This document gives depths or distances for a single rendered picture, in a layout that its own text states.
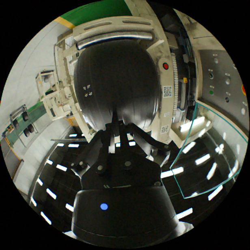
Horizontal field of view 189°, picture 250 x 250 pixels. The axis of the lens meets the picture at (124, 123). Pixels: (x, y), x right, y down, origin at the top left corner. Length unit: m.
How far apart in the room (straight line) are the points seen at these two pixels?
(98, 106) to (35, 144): 11.24
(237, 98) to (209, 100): 0.22
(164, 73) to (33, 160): 11.67
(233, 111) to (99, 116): 0.63
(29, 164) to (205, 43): 11.98
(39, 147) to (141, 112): 11.51
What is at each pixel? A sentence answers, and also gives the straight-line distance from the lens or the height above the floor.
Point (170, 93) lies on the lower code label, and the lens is 0.52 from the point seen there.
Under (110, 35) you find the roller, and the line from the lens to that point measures 0.39.
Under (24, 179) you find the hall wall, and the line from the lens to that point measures 11.85.
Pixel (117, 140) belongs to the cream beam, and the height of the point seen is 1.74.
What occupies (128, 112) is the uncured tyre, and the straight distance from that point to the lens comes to 0.22.
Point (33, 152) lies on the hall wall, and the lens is 11.35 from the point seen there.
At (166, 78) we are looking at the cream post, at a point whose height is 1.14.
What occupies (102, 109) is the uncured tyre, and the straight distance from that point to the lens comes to 0.21.
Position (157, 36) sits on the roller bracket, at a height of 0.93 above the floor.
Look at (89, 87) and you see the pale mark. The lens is 0.21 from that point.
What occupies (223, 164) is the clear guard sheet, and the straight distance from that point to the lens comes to 0.64.
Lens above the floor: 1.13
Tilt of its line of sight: 32 degrees up
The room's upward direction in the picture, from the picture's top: 168 degrees clockwise
